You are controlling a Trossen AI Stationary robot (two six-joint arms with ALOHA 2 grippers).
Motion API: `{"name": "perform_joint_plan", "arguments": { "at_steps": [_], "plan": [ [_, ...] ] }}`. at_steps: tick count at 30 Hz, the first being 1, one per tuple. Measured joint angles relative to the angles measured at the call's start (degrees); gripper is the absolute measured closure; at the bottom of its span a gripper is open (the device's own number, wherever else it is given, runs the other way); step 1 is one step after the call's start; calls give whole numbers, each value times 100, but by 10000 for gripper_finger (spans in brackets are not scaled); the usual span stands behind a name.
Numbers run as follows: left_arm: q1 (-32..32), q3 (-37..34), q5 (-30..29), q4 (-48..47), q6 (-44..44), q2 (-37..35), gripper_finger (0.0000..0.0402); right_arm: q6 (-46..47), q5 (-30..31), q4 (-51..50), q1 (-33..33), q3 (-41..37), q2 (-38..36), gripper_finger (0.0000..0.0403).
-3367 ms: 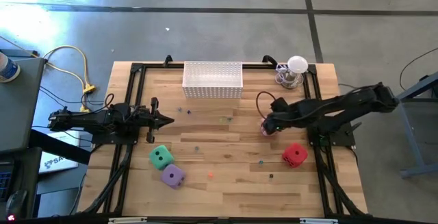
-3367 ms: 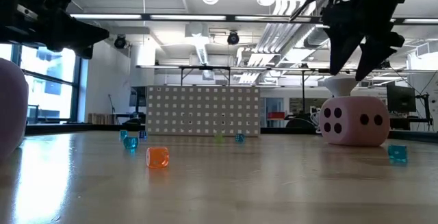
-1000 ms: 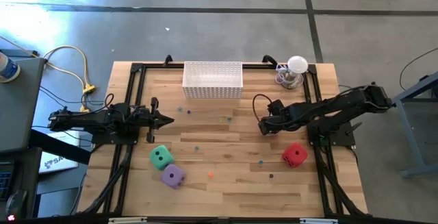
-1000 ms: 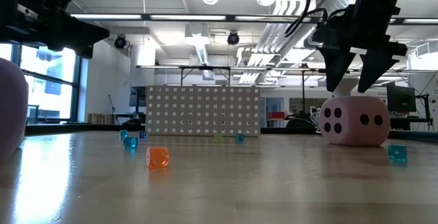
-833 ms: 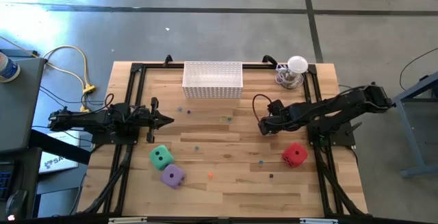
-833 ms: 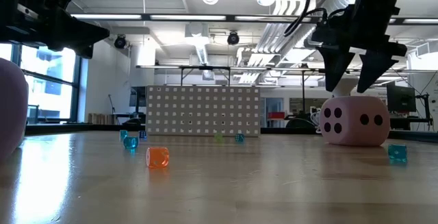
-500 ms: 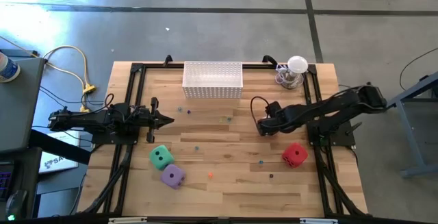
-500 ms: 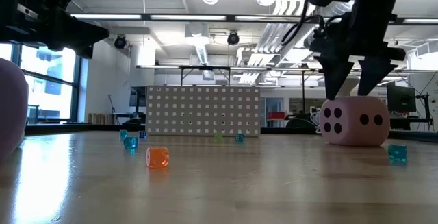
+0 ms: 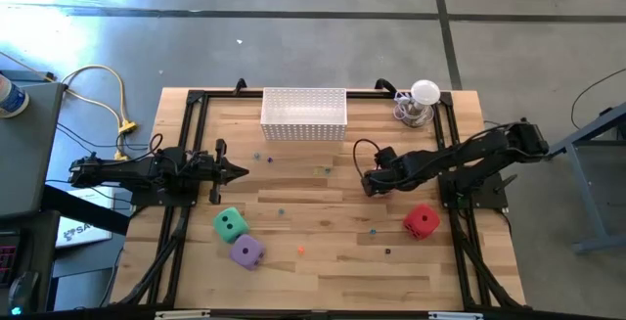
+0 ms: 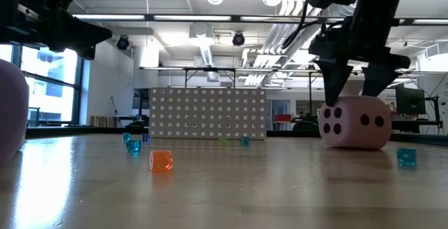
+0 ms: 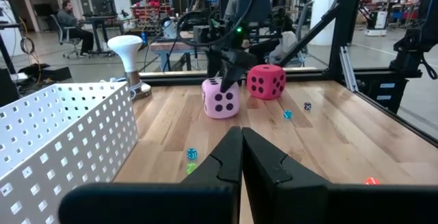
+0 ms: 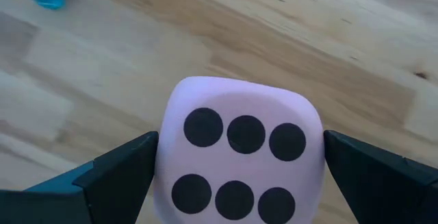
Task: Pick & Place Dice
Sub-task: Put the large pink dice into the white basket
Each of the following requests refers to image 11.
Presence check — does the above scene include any white coiled cable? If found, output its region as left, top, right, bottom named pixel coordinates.
left=99, top=78, right=146, bottom=101

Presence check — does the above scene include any silver aluminium strut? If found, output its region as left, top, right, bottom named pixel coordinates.
left=338, top=45, right=359, bottom=93

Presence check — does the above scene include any black labelled box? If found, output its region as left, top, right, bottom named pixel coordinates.
left=355, top=76, right=410, bottom=114

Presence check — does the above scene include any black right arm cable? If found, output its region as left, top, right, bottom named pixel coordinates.
left=175, top=0, right=256, bottom=49

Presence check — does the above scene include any white perforated metal basket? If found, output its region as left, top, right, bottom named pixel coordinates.
left=0, top=82, right=140, bottom=224

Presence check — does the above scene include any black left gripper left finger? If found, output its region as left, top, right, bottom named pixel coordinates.
left=57, top=126, right=244, bottom=224

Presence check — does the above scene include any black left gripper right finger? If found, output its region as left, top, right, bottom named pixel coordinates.
left=241, top=127, right=438, bottom=224

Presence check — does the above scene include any white pillar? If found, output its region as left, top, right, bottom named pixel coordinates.
left=309, top=0, right=343, bottom=47

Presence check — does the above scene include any wooden workbench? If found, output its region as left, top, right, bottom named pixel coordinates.
left=149, top=40, right=208, bottom=73

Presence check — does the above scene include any person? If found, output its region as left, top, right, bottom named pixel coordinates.
left=268, top=0, right=305, bottom=66
left=56, top=0, right=95, bottom=58

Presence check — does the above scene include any red parts shelf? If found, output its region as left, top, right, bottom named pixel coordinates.
left=131, top=0, right=175, bottom=33

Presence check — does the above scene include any grey office chair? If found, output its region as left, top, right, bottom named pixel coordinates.
left=49, top=14, right=83, bottom=60

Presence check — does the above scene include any white mushroom-shaped lamp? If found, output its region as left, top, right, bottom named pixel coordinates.
left=107, top=34, right=153, bottom=101

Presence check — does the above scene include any white floor machine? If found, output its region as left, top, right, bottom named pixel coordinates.
left=363, top=10, right=390, bottom=37

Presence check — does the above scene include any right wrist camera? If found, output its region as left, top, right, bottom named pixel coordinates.
left=192, top=24, right=220, bottom=44

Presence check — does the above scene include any large red foam die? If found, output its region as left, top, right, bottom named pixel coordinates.
left=246, top=64, right=287, bottom=101

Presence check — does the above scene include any black aluminium table frame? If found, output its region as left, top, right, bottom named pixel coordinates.
left=138, top=0, right=438, bottom=149

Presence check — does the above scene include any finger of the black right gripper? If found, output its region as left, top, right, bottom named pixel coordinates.
left=220, top=51, right=258, bottom=94
left=206, top=47, right=224, bottom=80

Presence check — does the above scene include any large pink foam die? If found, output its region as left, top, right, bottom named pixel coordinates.
left=201, top=77, right=241, bottom=120

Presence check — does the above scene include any black floor bag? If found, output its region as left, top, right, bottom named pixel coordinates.
left=18, top=62, right=73, bottom=83

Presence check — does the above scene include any black office desk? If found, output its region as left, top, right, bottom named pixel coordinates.
left=79, top=14, right=138, bottom=56

